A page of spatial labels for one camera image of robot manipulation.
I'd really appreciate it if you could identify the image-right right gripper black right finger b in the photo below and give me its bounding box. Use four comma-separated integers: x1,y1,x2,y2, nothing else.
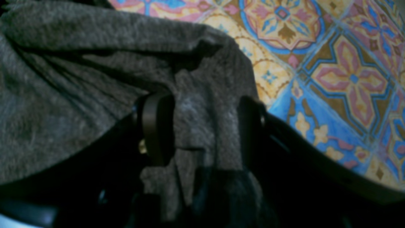
237,96,404,228

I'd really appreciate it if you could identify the image-right right gripper black left finger a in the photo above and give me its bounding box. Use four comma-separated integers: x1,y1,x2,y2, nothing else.
1,92,175,228

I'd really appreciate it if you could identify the grey t-shirt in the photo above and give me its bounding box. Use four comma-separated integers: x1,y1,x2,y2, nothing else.
1,0,276,228

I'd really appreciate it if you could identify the patterned tile tablecloth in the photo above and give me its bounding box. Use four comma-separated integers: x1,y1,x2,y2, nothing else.
109,0,404,191

